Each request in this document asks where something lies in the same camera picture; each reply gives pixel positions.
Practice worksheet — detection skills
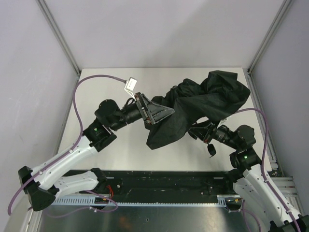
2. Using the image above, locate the black folding umbrella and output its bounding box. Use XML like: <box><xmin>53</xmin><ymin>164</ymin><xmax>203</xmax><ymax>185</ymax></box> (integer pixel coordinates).
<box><xmin>146</xmin><ymin>70</ymin><xmax>251</xmax><ymax>150</ymax></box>

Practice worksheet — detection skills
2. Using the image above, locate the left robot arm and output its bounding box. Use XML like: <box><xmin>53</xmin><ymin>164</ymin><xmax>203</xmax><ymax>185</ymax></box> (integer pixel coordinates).
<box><xmin>18</xmin><ymin>92</ymin><xmax>175</xmax><ymax>211</ymax></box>

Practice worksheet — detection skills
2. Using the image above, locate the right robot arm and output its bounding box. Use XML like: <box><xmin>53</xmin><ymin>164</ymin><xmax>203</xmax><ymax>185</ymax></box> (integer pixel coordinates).
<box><xmin>188</xmin><ymin>120</ymin><xmax>309</xmax><ymax>232</ymax></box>

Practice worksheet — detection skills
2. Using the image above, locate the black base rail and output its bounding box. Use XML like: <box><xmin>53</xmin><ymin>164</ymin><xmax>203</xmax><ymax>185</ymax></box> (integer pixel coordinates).
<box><xmin>93</xmin><ymin>171</ymin><xmax>235</xmax><ymax>203</ymax></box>

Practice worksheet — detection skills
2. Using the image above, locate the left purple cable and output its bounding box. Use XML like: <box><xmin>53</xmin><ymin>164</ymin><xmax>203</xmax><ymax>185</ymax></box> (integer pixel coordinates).
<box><xmin>7</xmin><ymin>74</ymin><xmax>128</xmax><ymax>216</ymax></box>

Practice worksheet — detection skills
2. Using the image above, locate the purple cable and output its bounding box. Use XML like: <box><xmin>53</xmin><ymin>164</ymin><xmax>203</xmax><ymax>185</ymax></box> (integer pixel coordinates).
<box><xmin>231</xmin><ymin>108</ymin><xmax>305</xmax><ymax>232</ymax></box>
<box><xmin>7</xmin><ymin>74</ymin><xmax>128</xmax><ymax>216</ymax></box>

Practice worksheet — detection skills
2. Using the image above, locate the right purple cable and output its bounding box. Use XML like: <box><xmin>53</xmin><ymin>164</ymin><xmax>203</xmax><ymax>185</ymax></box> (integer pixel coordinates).
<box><xmin>231</xmin><ymin>108</ymin><xmax>305</xmax><ymax>232</ymax></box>

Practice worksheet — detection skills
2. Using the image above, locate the grey cable duct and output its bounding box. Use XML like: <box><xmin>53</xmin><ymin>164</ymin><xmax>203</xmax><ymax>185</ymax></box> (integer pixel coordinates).
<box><xmin>52</xmin><ymin>195</ymin><xmax>241</xmax><ymax>207</ymax></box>

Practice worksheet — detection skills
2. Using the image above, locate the right aluminium frame post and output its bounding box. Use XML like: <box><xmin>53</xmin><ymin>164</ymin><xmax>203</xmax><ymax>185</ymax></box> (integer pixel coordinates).
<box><xmin>247</xmin><ymin>0</ymin><xmax>295</xmax><ymax>75</ymax></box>

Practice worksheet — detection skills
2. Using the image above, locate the aluminium frame post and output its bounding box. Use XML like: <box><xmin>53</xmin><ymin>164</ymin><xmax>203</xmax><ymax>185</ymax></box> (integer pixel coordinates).
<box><xmin>35</xmin><ymin>0</ymin><xmax>81</xmax><ymax>76</ymax></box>
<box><xmin>247</xmin><ymin>0</ymin><xmax>295</xmax><ymax>75</ymax></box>

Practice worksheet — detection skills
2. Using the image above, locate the left aluminium frame post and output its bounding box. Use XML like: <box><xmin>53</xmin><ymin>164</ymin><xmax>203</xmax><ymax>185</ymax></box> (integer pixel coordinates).
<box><xmin>35</xmin><ymin>0</ymin><xmax>81</xmax><ymax>76</ymax></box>

